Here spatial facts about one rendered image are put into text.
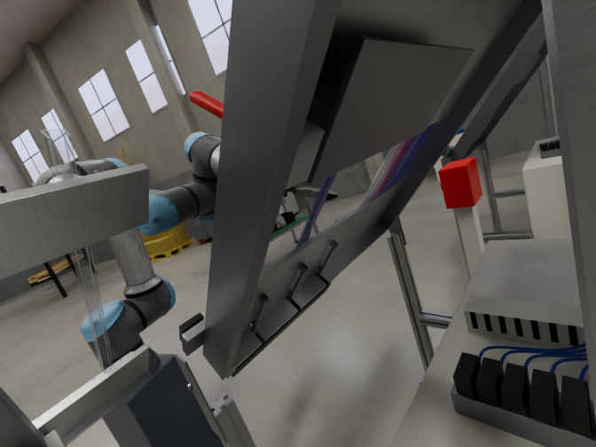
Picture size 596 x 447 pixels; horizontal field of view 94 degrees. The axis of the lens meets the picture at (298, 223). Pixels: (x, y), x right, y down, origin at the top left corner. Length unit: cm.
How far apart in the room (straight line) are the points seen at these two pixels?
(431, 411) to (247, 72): 46
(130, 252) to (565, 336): 100
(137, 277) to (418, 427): 83
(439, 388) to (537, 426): 12
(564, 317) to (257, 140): 50
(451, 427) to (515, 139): 510
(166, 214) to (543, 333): 64
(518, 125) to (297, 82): 527
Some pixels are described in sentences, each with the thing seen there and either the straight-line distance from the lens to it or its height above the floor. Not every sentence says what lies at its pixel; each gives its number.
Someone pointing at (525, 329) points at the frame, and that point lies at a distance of 57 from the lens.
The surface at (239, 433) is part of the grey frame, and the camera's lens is 64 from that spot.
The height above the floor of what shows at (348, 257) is 70.
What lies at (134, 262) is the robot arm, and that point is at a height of 87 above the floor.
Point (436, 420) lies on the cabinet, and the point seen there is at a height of 62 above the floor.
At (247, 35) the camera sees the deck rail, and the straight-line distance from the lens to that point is 20.
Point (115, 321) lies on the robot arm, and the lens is 98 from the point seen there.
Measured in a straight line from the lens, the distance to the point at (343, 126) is 25.
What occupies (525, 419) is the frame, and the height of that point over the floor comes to 65.
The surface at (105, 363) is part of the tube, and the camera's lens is 56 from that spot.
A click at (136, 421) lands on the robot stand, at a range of 103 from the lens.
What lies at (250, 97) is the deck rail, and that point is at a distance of 20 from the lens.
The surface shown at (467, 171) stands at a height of 75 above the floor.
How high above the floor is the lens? 100
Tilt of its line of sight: 12 degrees down
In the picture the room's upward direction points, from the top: 20 degrees counter-clockwise
